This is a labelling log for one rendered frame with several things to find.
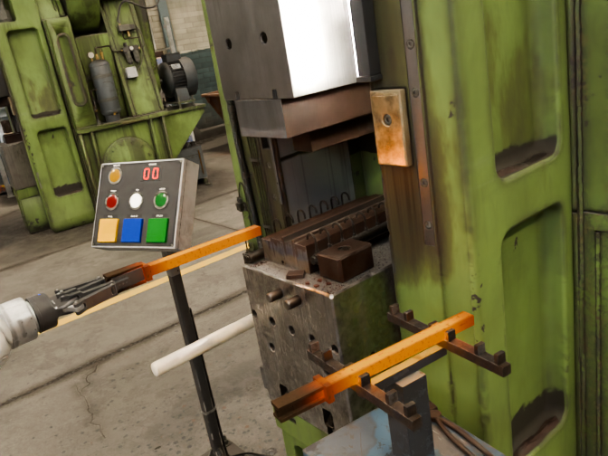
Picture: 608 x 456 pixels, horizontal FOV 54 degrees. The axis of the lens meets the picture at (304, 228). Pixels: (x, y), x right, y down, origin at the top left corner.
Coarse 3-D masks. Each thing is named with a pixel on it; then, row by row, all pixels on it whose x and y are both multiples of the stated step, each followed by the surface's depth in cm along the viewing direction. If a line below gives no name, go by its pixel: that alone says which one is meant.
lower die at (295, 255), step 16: (336, 208) 182; (384, 208) 170; (304, 224) 169; (336, 224) 163; (368, 224) 165; (272, 240) 162; (304, 240) 156; (320, 240) 154; (336, 240) 158; (272, 256) 165; (288, 256) 159; (304, 256) 153
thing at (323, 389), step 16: (448, 320) 118; (464, 320) 117; (416, 336) 114; (432, 336) 113; (384, 352) 110; (400, 352) 110; (416, 352) 112; (352, 368) 107; (368, 368) 107; (384, 368) 109; (320, 384) 103; (336, 384) 104; (352, 384) 106; (272, 400) 101; (288, 400) 100; (304, 400) 102; (320, 400) 103; (288, 416) 100
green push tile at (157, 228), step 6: (150, 222) 182; (156, 222) 181; (162, 222) 180; (168, 222) 180; (150, 228) 181; (156, 228) 180; (162, 228) 179; (150, 234) 181; (156, 234) 180; (162, 234) 179; (150, 240) 180; (156, 240) 180; (162, 240) 178
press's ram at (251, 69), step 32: (224, 0) 144; (256, 0) 135; (288, 0) 131; (320, 0) 136; (224, 32) 148; (256, 32) 138; (288, 32) 132; (320, 32) 138; (224, 64) 153; (256, 64) 142; (288, 64) 133; (320, 64) 139; (352, 64) 145; (224, 96) 157; (256, 96) 146; (288, 96) 137
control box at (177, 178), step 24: (120, 168) 192; (144, 168) 187; (168, 168) 183; (192, 168) 185; (120, 192) 190; (144, 192) 186; (168, 192) 181; (192, 192) 185; (96, 216) 193; (120, 216) 188; (144, 216) 184; (168, 216) 180; (192, 216) 185; (96, 240) 191; (120, 240) 187; (144, 240) 183; (168, 240) 178
